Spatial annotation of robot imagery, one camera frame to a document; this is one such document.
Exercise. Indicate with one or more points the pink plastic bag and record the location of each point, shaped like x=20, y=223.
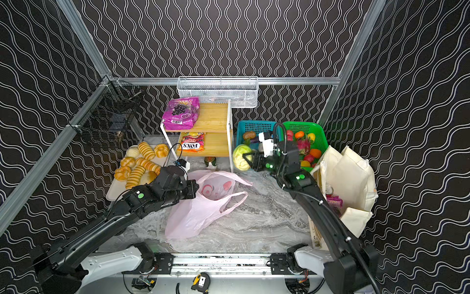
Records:
x=214, y=199

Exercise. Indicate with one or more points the white wire wall basket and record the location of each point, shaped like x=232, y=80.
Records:
x=240, y=92

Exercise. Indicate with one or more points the cream canvas tote bag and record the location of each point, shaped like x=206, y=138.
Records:
x=349, y=177

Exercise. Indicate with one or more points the beige bread tray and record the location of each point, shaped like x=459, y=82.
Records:
x=151, y=157

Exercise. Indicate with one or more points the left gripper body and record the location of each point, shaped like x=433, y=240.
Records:
x=191, y=188

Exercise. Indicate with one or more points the pink dragon fruit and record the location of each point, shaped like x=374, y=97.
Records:
x=304, y=146

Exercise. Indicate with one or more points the purple snack bag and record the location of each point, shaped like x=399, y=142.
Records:
x=181, y=114
x=334, y=201

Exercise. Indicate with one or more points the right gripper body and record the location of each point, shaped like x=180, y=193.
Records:
x=259, y=162

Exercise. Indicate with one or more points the teal plastic basket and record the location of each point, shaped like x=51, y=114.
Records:
x=247, y=134

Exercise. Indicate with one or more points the yellow black tape measure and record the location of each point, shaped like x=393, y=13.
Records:
x=201, y=283

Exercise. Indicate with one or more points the striped long bread roll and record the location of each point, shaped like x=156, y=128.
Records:
x=135, y=177

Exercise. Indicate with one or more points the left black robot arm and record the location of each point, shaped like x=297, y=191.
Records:
x=67, y=266

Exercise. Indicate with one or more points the green plastic basket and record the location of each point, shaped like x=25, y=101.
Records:
x=319, y=144

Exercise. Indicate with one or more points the green cabbage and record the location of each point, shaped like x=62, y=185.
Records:
x=240, y=154

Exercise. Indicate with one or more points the green glass bottle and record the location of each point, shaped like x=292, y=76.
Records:
x=210, y=163

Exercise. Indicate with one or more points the white wooden two-tier shelf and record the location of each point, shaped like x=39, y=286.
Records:
x=216, y=122

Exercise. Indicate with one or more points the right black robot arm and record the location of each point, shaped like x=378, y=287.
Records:
x=349, y=265

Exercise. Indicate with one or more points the red Fox's candy bag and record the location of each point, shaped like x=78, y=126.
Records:
x=192, y=142

